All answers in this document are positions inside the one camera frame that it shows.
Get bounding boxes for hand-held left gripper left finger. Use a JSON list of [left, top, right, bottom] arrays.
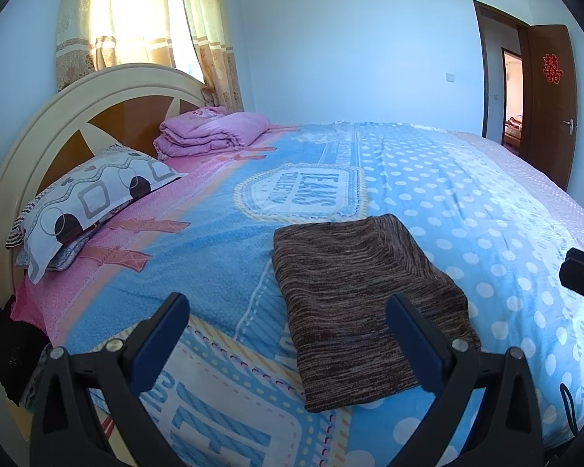
[[29, 292, 192, 467]]

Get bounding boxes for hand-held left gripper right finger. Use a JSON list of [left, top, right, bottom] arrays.
[[386, 293, 546, 467]]

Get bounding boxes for brown knitted sweater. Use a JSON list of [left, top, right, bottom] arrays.
[[271, 214, 482, 414]]

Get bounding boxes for bed with colourful bedspread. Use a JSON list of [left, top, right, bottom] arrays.
[[10, 121, 584, 467]]

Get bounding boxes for dark cloth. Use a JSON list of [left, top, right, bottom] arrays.
[[0, 297, 52, 407]]

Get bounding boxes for brown wooden door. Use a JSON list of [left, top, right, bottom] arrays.
[[518, 24, 579, 191]]

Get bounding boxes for white patterned pillow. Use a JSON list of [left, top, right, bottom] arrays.
[[6, 143, 190, 285]]

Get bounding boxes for red paper door decoration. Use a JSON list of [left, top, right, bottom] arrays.
[[542, 53, 564, 84]]

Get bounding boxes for folded pink blanket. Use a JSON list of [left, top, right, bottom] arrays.
[[153, 107, 272, 160]]

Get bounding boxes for cream wooden headboard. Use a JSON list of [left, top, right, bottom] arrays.
[[0, 62, 210, 312]]

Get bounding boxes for yellow patterned curtain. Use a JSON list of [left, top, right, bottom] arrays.
[[53, 0, 176, 93], [178, 0, 245, 112]]

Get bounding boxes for black cable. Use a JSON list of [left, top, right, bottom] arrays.
[[559, 383, 581, 439]]

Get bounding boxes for brown door frame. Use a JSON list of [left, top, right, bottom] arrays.
[[473, 0, 533, 149]]

